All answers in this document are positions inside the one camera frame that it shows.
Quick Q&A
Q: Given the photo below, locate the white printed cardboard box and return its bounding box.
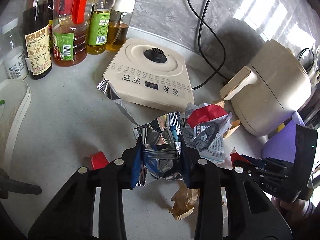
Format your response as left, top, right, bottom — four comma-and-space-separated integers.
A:
182, 121, 225, 164

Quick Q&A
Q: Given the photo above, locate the silver foil snack wrapper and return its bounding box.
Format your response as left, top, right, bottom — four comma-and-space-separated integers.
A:
97, 79, 183, 186

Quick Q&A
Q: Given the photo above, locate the red wrapper piece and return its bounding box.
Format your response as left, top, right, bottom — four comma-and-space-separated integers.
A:
85, 151, 109, 170

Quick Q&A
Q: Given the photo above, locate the brown paper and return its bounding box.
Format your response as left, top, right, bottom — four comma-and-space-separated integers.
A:
169, 181, 200, 221

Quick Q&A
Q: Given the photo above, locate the black metal kitchen rack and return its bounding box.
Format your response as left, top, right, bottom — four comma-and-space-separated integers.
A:
0, 168, 42, 199

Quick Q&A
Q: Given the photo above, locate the person's right hand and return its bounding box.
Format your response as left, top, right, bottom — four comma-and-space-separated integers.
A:
271, 197, 316, 223

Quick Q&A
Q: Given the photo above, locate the purple plastic bucket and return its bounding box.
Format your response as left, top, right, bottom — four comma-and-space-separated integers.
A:
262, 112, 304, 163

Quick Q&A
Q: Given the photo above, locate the red white crumpled wrapper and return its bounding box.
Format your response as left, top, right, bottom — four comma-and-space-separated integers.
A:
185, 103, 232, 152

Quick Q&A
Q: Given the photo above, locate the cream induction cooker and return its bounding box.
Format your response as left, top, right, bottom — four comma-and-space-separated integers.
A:
103, 38, 195, 112

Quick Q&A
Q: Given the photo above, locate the cream air fryer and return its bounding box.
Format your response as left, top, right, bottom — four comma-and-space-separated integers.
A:
220, 40, 311, 137

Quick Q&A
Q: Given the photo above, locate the white plastic tray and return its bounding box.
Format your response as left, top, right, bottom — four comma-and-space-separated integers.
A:
1, 79, 31, 174

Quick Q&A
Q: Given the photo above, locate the yellow cap green label bottle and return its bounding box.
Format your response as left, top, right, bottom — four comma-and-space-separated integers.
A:
87, 0, 116, 55

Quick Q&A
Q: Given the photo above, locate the small white cap bottle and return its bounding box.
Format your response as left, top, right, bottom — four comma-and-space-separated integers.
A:
1, 17, 28, 80

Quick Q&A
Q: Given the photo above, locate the dark soy sauce bottle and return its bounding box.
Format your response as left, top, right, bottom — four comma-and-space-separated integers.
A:
22, 0, 52, 80

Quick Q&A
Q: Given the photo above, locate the white top oil sprayer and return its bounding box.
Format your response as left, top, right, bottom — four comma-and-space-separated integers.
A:
106, 0, 136, 51

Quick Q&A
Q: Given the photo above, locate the left black power cable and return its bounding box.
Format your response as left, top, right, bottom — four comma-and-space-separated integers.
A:
184, 0, 230, 81

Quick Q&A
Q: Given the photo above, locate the black power cable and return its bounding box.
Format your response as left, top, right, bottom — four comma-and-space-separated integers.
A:
191, 0, 227, 91
184, 0, 230, 81

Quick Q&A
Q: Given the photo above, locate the right black power cable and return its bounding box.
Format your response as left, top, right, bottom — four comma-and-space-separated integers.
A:
191, 0, 227, 91

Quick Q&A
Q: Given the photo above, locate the hanging black cable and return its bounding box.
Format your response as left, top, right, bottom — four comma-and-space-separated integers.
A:
297, 48, 316, 75

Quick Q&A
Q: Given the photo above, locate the red handled oil bottle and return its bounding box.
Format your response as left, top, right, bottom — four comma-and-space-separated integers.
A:
52, 0, 88, 67

